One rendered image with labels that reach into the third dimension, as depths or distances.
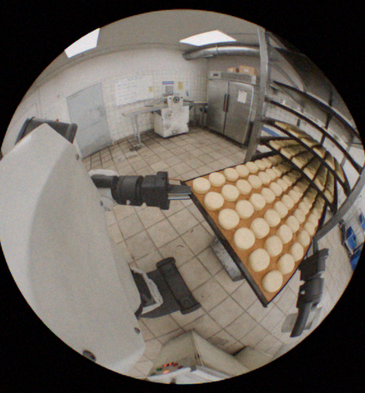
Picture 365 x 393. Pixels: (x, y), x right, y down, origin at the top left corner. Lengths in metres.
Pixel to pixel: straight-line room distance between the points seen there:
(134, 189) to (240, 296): 1.43
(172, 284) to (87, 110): 3.95
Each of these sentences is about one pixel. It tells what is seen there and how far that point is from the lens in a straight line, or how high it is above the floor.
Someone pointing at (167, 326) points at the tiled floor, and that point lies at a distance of 1.46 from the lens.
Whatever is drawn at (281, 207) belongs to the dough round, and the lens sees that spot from 0.40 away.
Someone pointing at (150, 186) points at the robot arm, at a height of 1.17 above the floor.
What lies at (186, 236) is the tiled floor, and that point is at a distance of 1.52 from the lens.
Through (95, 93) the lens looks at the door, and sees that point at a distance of 3.88.
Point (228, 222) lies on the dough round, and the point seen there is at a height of 1.15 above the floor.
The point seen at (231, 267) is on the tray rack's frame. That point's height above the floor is 0.15.
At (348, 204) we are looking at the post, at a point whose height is 1.30.
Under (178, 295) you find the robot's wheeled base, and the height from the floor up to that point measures 0.19.
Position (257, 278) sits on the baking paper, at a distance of 0.30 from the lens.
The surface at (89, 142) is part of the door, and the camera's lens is 4.02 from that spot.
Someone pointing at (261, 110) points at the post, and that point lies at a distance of 0.53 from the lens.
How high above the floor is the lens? 1.39
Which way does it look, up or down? 48 degrees down
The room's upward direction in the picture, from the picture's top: straight up
